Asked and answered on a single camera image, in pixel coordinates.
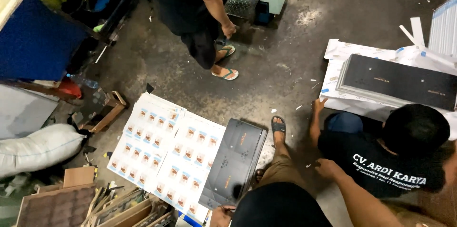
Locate person's left hand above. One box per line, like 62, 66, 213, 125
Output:
210, 205, 237, 227

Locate person's right hand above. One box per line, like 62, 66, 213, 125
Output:
314, 158, 345, 181

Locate person's khaki trousers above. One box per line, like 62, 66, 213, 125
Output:
258, 154, 310, 192

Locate stack of black printed sheets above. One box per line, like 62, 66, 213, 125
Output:
198, 118, 268, 210

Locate person's black shirt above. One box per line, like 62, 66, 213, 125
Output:
230, 182, 333, 227

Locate stack of white label sheets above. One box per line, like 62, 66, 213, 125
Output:
153, 111, 228, 223
107, 92, 187, 192

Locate heap of wooden scraps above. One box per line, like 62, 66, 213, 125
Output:
81, 183, 180, 227

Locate white wrapping paper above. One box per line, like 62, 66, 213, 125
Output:
319, 39, 457, 141

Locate large stack of black sheets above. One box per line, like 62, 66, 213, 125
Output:
336, 54, 457, 112

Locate green flip-flop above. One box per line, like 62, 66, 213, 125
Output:
215, 45, 236, 63
211, 68, 239, 81

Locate small brown cardboard piece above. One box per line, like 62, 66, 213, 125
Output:
63, 166, 97, 188

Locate white paper strips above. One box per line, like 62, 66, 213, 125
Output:
399, 17, 426, 48

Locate brown embossed board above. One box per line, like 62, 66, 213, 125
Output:
16, 183, 97, 227

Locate metal tread plate step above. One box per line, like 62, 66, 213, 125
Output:
224, 0, 260, 21

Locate stack of white ribbed sheets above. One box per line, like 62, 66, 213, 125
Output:
428, 0, 457, 58

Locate clear plastic water bottle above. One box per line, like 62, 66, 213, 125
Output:
66, 73, 99, 89

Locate red plastic container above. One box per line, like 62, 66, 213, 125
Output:
56, 79, 83, 99

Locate white filled sack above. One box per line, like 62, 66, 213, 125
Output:
0, 123, 86, 179

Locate grey board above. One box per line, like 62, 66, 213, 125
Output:
0, 84, 60, 141

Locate blue bucket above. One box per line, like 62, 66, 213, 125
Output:
85, 0, 111, 14

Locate blue topped table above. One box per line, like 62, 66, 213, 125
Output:
0, 0, 94, 83

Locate wooden frame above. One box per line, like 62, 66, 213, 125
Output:
71, 89, 128, 133

